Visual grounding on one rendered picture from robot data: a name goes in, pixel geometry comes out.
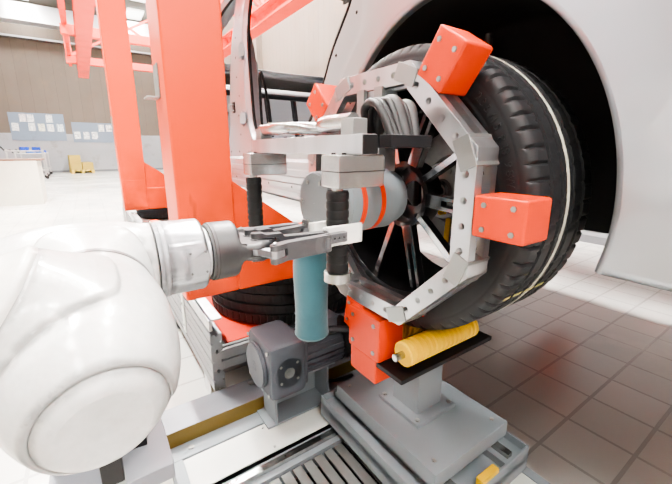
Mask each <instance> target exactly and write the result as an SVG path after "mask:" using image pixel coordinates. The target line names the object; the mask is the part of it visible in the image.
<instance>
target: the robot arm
mask: <svg viewBox="0 0 672 484"><path fill-rule="evenodd" d="M361 241H362V223H360V222H359V223H352V224H345V225H337V226H330V227H327V226H326V221H319V222H312V223H309V226H308V219H302V224H299V223H298V222H293V223H284V224H275V225H266V226H257V227H239V228H236V226H235V225H234V224H233V223H232V222H231V221H229V220H224V221H215V222H206V223H204V224H203V225H201V224H200V222H199V221H198V220H197V219H194V218H191V219H181V220H171V221H161V222H160V221H154V222H152V223H132V222H125V221H119V220H116V221H91V222H78V223H69V224H61V225H53V226H47V227H40V228H35V229H31V230H27V231H23V232H19V233H15V234H12V235H9V236H6V237H3V238H0V448H1V449H2V450H3V451H4V452H5V453H6V454H7V455H8V456H10V457H11V458H12V459H13V460H15V461H16V462H17V463H19V464H20V465H22V466H24V467H26V468H28V469H30V470H32V471H34V472H37V473H40V474H45V475H57V476H59V475H70V474H76V473H81V472H85V471H89V470H93V469H96V468H99V467H102V466H105V465H107V464H109V463H111V462H113V461H115V460H117V459H119V458H121V457H122V456H124V455H125V454H127V453H128V452H130V451H131V450H132V449H134V448H135V447H136V446H137V445H138V444H140V443H141V442H142V441H143V440H144V439H145V438H146V436H147V435H148V434H149V433H150V432H151V431H152V429H153V428H154V427H155V426H156V424H157V423H158V421H159V420H160V418H161V417H162V415H163V413H164V411H165V409H166V407H167V405H168V403H169V401H170V399H171V396H173V394H174V393H175V391H176V389H177V387H178V382H179V377H180V369H181V348H180V339H179V334H178V329H177V325H176V322H175V318H174V315H173V312H172V309H171V307H170V305H169V302H168V300H167V298H166V297H169V296H171V295H174V294H179V293H184V292H190V291H193V290H198V289H204V288H205V287H206V286H207V285H208V283H209V280H210V279H211V280H213V281H214V280H219V279H224V278H229V277H234V276H237V275H238V274H239V273H240V272H241V269H242V265H243V263H244V262H245V261H252V262H262V261H265V260H266V259H270V261H271V265H279V264H281V263H284V262H286V261H290V260H294V259H299V258H303V257H308V256H312V255H317V254H322V253H329V252H331V251H332V246H338V245H344V244H350V243H355V242H361Z"/></svg>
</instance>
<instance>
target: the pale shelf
mask: <svg viewBox="0 0 672 484"><path fill-rule="evenodd" d="M122 459H123V465H124V466H125V472H126V480H127V483H126V484H161V483H163V482H165V481H167V480H169V479H171V478H174V477H175V475H176V472H175V464H174V460H173V456H172V453H171V449H170V446H169V443H168V439H167V436H166V432H165V429H164V425H163V422H162V418H160V420H159V421H158V423H157V424H156V426H155V427H154V428H153V429H152V431H151V432H150V433H149V434H148V444H147V445H145V446H142V447H138V448H135V449H132V450H131V451H130V452H128V453H127V454H125V455H124V456H122ZM49 484H101V477H100V472H99V468H96V469H93V470H89V471H85V472H81V473H76V474H70V475H59V476H57V475H50V476H49Z"/></svg>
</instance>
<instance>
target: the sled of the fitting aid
mask: <svg viewBox="0 0 672 484"><path fill-rule="evenodd" d="M321 415H322V416H323V417H324V418H325V420H326V421H327V422H328V423H329V424H330V425H331V426H332V427H333V428H334V430H335V431H336V432H337V433H338V434H339V435H340V436H341V437H342V439H343V440H344V441H345V442H346V443H347V444H348V445H349V446H350V447H351V449H352V450H353V451H354V452H355V453H356V454H357V455H358V456H359V457H360V459H361V460H362V461H363V462H364V463H365V464H366V465H367V466H368V468H369V469H370V470H371V471H372V472H373V473H374V474H375V475H376V476H377V478H378V479H379V480H380V481H381V482H382V483H383V484H427V483H426V482H425V481H424V480H423V479H422V478H421V477H420V476H419V475H417V474H416V473H415V472H414V471H413V470H412V469H411V468H410V467H409V466H408V465H407V464H406V463H405V462H404V461H403V460H402V459H401V458H400V457H399V456H398V455H397V454H396V453H395V452H394V451H393V450H392V449H391V448H390V447H389V446H388V445H387V444H386V443H385V442H384V441H383V440H382V439H380V438H379V437H378V436H377V435H376V434H375V433H374V432H373V431H372V430H371V429H370V428H369V427H368V426H367V425H366V424H365V423H364V422H363V421H362V420H361V419H360V418H359V417H358V416H357V415H356V414H355V413H354V412H353V411H352V410H351V409H350V408H349V407H348V406H347V405H346V404H345V403H343V402H342V401H341V400H340V399H339V398H338V397H337V388H335V389H333V390H331V391H329V392H327V393H324V394H322V395H321ZM528 451H529V445H527V444H526V443H524V442H523V441H521V440H520V439H518V438H517V437H515V436H514V435H512V434H511V433H509V432H508V431H506V435H504V436H503V437H502V438H501V439H499V440H498V441H497V442H496V443H494V444H493V445H492V446H491V447H489V448H488V449H487V450H485V451H484V452H483V453H482V454H480V455H479V456H478V457H477V458H475V459H474V460H473V461H472V462H470V463H469V464H468V465H467V466H465V467H464V468H463V469H461V470H460V471H459V472H458V473H456V474H455V475H454V476H453V477H451V478H450V479H449V480H448V481H446V482H445V483H444V484H510V483H511V482H512V481H513V480H514V479H515V478H516V477H517V476H518V475H520V474H521V473H522V472H523V471H524V470H525V469H526V465H527V458H528Z"/></svg>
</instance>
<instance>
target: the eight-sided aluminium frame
mask: <svg viewBox="0 0 672 484"><path fill-rule="evenodd" d="M421 65H422V62H418V61H413V60H408V61H405V62H400V61H399V62H398V63H397V64H394V65H390V66H386V67H383V68H379V69H375V70H372V71H368V72H364V73H361V74H357V75H354V76H346V77H345V78H343V79H341V80H340V82H339V84H338V86H337V87H336V88H335V92H334V94H333V97H332V99H331V101H330V103H329V105H328V107H327V109H326V111H325V114H324V116H328V115H335V114H342V113H349V112H355V113H356V112H357V91H359V90H366V92H369V91H374V87H378V86H384V88H385V90H387V89H392V88H394V91H398V92H399V91H405V90H408V91H409V92H410V94H411V95H412V96H413V98H414V99H415V100H416V102H417V103H418V105H419V106H420V107H421V109H422V110H423V111H424V113H425V114H426V115H427V117H428V118H429V119H430V121H431V122H432V124H433V125H434V126H435V128H436V129H437V130H438V132H439V133H440V134H441V136H442V137H443V138H444V140H445V141H446V143H447V144H448V145H449V147H450V148H451V149H452V151H453V152H454V153H455V155H456V158H457V163H456V177H455V190H454V203H453V217H452V230H451V243H450V257H449V264H448V265H447V266H446V267H444V268H443V269H442V270H440V271H439V272H438V273H437V274H435V275H434V276H433V277H431V278H430V279H429V280H428V281H426V282H425V283H424V284H422V285H421V286H420V287H419V288H417V289H416V290H415V291H413V292H412V293H411V294H410V295H408V296H407V297H405V296H403V295H401V294H399V293H396V292H394V291H392V290H390V289H388V288H385V287H383V286H381V285H379V284H377V283H374V282H372V281H370V280H368V279H366V278H364V277H362V276H361V275H360V273H359V271H358V269H357V267H356V265H355V263H354V261H353V259H352V257H351V255H350V253H349V252H348V255H349V261H348V269H350V270H351V281H350V282H349V283H347V284H343V285H336V286H337V287H338V289H339V291H340V293H341V294H343V295H344V296H345V297H347V295H348V296H349V297H351V298H352V299H353V300H354V301H356V302H358V303H359V304H361V305H363V306H365V307H367V308H368V309H370V310H372V311H374V312H375V313H377V314H379V315H381V316H383V317H384V318H386V319H388V320H389V322H393V323H395V324H397V325H402V324H405V323H407V322H410V321H413V320H415V319H418V318H419V317H421V316H423V315H426V313H427V312H428V311H430V310H431V309H433V308H434V307H436V306H437V305H439V304H440V303H442V302H443V301H445V300H446V299H448V298H449V297H451V296H452V295H454V294H455V293H457V292H458V291H460V290H461V289H463V288H464V287H466V286H467V285H469V284H470V283H471V282H473V281H476V280H478V278H479V277H480V276H482V275H483V274H485V273H486V272H487V264H488V260H489V259H490V257H489V256H488V254H489V244H490V239H485V238H481V237H476V236H473V235H472V226H473V215H474V203H475V196H476V195H481V194H489V193H495V185H496V175H497V165H499V164H500V163H499V160H498V155H499V146H498V145H497V144H496V142H495V141H494V140H493V138H492V135H491V134H488V133H487V131H486V130H485V129H484V128H483V126H482V125H481V124H480V123H479V121H478V120H477V119H476V118H475V117H474V115H473V114H472V113H471V112H470V110H469V109H468V108H467V107H466V106H465V104H464V103H463V102H462V101H461V99H460V98H459V97H458V96H456V95H448V94H441V93H438V92H437V91H435V90H434V89H433V88H432V87H431V86H430V85H429V84H428V83H427V82H426V81H425V80H424V79H422V78H421V77H420V76H419V75H418V71H419V69H420V67H421ZM322 155H328V154H308V156H307V159H308V167H309V173H311V172H319V171H320V170H322V168H321V157H322ZM483 171H484V175H483ZM468 173H469V175H468ZM466 200H467V202H466ZM464 226H465V227H464ZM476 246H477V247H476Z"/></svg>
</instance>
